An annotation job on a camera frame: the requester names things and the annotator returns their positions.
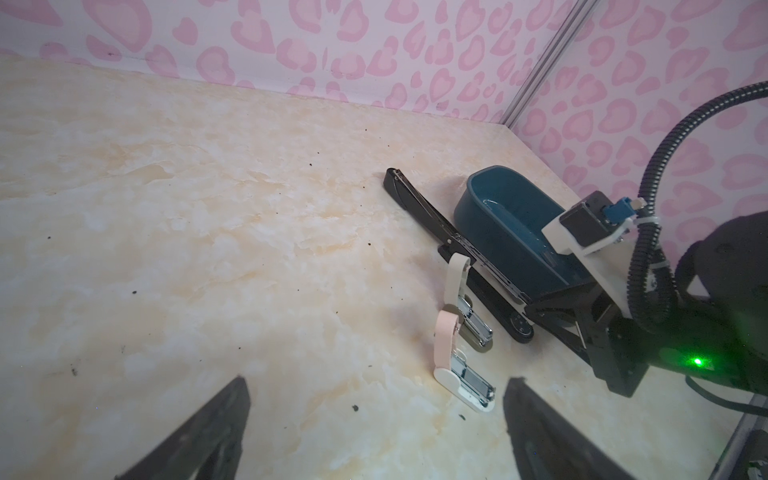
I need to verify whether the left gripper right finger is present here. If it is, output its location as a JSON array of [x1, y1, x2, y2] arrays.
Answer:
[[503, 377, 632, 480]]

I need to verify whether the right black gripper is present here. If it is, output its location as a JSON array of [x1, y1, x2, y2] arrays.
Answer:
[[525, 281, 648, 398]]

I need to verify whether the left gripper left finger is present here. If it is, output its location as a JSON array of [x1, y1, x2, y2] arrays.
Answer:
[[118, 376, 251, 479]]

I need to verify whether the pink small stapler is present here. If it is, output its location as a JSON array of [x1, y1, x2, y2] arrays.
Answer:
[[433, 310, 496, 413]]

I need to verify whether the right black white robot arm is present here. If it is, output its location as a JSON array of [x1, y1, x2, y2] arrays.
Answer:
[[526, 212, 767, 397]]

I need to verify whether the teal plastic tray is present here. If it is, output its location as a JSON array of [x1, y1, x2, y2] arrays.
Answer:
[[454, 166, 592, 300]]

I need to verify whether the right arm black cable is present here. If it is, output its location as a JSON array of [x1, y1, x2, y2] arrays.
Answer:
[[626, 80, 768, 334]]

